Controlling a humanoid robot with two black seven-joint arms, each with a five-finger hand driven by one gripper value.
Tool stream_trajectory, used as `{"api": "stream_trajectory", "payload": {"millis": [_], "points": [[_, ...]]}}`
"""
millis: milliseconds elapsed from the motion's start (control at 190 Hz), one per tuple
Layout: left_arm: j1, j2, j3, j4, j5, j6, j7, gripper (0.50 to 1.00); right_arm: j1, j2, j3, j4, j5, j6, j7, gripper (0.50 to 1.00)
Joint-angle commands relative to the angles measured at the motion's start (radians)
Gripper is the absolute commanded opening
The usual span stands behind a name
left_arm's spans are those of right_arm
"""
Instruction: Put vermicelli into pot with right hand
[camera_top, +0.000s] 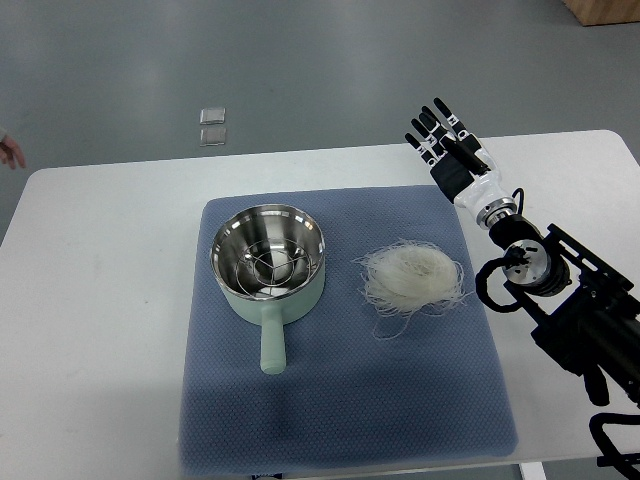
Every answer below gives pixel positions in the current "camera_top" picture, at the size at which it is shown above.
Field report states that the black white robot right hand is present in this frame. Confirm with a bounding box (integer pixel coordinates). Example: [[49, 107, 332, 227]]
[[405, 97, 521, 230]]

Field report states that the bystander hand at edge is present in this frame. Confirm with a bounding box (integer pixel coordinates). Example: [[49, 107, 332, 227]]
[[0, 135, 26, 170]]

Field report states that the white vermicelli noodle bundle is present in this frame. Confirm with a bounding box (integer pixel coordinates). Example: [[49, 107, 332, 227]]
[[353, 239, 472, 341]]

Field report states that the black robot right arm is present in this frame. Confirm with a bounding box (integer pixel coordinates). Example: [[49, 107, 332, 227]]
[[475, 188, 639, 408]]

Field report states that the mint green steel pot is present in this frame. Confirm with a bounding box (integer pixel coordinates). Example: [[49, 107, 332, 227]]
[[210, 204, 326, 375]]

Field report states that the wooden furniture corner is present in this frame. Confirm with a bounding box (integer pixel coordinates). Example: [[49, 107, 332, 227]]
[[563, 0, 639, 26]]

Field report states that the upper clear floor tile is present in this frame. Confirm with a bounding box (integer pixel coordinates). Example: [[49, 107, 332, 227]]
[[199, 107, 226, 125]]

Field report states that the blue textured table mat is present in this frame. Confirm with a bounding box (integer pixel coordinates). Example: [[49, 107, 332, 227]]
[[179, 186, 518, 476]]

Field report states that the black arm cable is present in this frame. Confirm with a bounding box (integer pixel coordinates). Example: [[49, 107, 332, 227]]
[[474, 257, 524, 312]]

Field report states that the wire steaming rack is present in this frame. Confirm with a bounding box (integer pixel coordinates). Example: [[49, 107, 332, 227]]
[[231, 239, 314, 299]]

